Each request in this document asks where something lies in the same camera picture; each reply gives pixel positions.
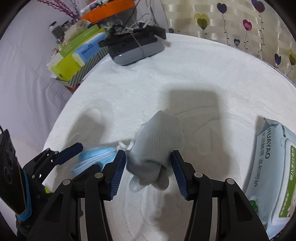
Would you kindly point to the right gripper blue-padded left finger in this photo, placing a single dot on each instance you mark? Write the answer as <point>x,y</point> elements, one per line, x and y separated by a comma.
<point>82,196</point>

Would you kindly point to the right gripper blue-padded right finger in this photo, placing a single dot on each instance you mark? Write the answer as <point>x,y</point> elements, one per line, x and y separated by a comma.
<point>236,219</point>

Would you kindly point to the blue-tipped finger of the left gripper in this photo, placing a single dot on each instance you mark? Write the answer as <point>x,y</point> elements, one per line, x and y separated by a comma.
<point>68,153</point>

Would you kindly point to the blue face masks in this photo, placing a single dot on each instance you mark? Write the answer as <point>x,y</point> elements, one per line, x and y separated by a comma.
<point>99,156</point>

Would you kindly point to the grey sock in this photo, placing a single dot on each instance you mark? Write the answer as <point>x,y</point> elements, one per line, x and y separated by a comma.
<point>149,158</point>

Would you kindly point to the wet wipes pack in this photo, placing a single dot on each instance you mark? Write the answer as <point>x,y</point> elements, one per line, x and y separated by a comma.
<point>271,188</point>

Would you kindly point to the yellow green box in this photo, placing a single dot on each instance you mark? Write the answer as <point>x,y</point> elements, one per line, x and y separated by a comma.
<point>63,67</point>

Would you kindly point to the blue tissue pack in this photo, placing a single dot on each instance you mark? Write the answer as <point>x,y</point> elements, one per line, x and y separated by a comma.
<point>88,49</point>

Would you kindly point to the green long box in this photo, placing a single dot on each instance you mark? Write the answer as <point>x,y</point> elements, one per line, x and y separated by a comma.
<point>79,39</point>

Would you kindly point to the striped storage tray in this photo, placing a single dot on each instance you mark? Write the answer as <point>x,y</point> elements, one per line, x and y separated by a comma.
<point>79,77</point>

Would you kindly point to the pink flower branches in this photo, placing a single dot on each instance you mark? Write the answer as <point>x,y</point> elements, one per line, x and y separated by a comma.
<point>69,8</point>

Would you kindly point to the orange tray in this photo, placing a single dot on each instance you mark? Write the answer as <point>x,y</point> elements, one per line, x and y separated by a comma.
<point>107,10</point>

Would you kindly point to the heart patterned cream curtain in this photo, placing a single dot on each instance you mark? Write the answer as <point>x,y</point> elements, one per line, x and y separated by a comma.
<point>251,26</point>

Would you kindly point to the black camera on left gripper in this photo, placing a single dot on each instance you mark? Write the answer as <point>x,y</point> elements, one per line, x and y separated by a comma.
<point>14,182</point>

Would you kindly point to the grey black device with cables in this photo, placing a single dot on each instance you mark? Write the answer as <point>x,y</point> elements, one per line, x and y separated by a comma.
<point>135,45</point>

